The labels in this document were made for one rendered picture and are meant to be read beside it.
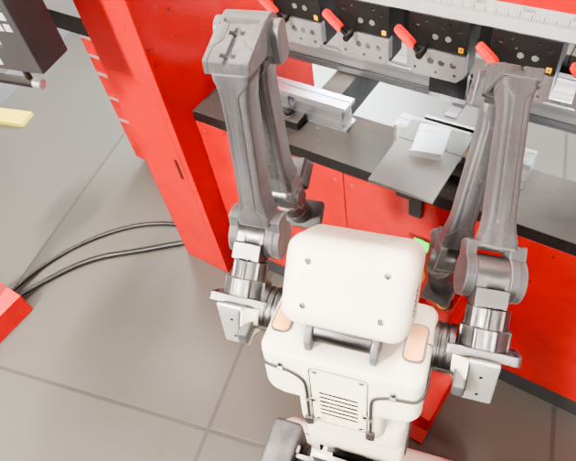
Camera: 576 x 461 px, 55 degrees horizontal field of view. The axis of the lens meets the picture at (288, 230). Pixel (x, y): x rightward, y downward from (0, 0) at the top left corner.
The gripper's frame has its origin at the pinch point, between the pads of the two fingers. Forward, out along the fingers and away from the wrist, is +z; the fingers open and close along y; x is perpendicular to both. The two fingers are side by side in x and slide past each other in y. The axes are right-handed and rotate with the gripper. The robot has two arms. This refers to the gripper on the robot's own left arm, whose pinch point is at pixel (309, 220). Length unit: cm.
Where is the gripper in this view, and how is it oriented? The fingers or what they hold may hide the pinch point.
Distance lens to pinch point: 140.2
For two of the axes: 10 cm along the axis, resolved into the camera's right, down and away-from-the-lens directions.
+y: -9.4, -1.7, 3.0
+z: 2.6, 2.1, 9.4
